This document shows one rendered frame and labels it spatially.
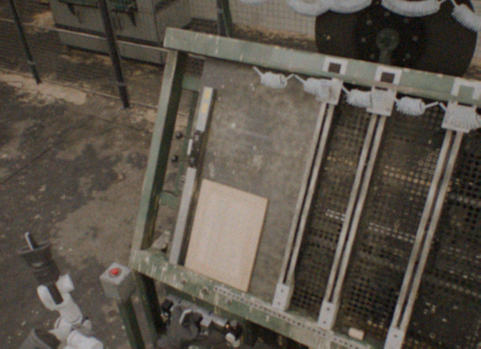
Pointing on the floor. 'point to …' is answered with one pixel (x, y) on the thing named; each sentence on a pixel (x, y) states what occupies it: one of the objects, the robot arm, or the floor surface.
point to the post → (129, 317)
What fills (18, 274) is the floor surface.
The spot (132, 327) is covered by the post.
